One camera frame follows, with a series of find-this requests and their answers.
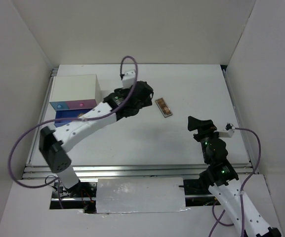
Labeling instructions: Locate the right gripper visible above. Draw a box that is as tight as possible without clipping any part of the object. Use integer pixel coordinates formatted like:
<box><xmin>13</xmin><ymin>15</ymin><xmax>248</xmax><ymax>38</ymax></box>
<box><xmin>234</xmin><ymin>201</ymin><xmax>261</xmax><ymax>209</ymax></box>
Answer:
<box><xmin>187</xmin><ymin>116</ymin><xmax>222</xmax><ymax>163</ymax></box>

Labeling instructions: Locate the long brown eyeshadow palette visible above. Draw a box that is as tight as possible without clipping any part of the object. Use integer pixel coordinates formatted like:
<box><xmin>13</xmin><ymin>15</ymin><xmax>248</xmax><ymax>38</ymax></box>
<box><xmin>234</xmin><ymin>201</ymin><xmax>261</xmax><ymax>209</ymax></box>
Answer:
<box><xmin>155</xmin><ymin>98</ymin><xmax>173</xmax><ymax>118</ymax></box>

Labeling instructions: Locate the pink drawer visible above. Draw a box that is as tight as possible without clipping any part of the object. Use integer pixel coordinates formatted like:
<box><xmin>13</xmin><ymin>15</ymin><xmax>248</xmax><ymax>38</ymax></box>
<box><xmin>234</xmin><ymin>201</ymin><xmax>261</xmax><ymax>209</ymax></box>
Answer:
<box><xmin>66</xmin><ymin>99</ymin><xmax>97</xmax><ymax>110</ymax></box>

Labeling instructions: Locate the white drawer cabinet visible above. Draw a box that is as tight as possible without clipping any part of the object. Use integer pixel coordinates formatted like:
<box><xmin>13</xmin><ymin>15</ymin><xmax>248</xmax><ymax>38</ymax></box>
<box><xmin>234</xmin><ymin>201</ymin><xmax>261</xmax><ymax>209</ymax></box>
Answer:
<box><xmin>49</xmin><ymin>75</ymin><xmax>102</xmax><ymax>111</ymax></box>

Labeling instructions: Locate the dark blue drawer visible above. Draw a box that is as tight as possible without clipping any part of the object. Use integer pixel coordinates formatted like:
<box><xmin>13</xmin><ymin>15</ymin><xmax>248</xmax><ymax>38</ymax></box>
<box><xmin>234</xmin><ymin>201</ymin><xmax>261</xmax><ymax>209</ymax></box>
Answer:
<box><xmin>54</xmin><ymin>109</ymin><xmax>91</xmax><ymax>127</ymax></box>

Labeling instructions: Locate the light blue drawer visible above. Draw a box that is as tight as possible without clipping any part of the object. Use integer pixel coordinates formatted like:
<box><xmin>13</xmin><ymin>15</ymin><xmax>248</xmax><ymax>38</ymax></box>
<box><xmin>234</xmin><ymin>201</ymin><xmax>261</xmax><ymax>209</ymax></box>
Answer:
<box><xmin>49</xmin><ymin>101</ymin><xmax>69</xmax><ymax>111</ymax></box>

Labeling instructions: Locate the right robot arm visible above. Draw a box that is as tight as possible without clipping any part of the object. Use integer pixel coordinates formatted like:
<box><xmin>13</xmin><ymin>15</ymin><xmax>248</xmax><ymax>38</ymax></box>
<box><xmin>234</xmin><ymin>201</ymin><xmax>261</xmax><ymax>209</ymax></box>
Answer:
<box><xmin>188</xmin><ymin>116</ymin><xmax>282</xmax><ymax>237</ymax></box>

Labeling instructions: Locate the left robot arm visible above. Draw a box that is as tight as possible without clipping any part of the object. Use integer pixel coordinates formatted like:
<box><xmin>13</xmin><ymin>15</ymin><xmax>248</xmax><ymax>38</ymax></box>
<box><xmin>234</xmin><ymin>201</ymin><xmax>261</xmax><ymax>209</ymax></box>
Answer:
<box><xmin>39</xmin><ymin>81</ymin><xmax>154</xmax><ymax>198</ymax></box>

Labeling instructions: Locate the white foam board cover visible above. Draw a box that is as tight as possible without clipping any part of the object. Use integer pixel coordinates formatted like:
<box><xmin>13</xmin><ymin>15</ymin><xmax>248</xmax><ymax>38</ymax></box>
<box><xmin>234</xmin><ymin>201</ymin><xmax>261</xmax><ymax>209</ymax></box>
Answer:
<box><xmin>96</xmin><ymin>177</ymin><xmax>186</xmax><ymax>214</ymax></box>

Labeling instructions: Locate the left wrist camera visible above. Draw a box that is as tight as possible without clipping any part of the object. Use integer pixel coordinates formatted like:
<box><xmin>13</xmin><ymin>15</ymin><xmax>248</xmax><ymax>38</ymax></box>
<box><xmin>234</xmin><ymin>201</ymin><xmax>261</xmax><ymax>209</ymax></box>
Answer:
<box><xmin>121</xmin><ymin>69</ymin><xmax>136</xmax><ymax>88</ymax></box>

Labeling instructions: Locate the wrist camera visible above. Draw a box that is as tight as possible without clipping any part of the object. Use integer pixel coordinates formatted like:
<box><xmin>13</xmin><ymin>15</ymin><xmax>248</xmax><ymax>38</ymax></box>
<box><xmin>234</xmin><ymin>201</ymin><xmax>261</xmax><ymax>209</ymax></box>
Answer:
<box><xmin>217</xmin><ymin>123</ymin><xmax>236</xmax><ymax>138</ymax></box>
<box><xmin>121</xmin><ymin>69</ymin><xmax>136</xmax><ymax>88</ymax></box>

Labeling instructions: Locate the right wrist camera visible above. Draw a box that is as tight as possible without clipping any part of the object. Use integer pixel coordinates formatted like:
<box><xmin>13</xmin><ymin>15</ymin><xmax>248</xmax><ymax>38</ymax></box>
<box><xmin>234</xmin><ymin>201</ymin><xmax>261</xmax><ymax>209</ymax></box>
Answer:
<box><xmin>217</xmin><ymin>123</ymin><xmax>236</xmax><ymax>138</ymax></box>

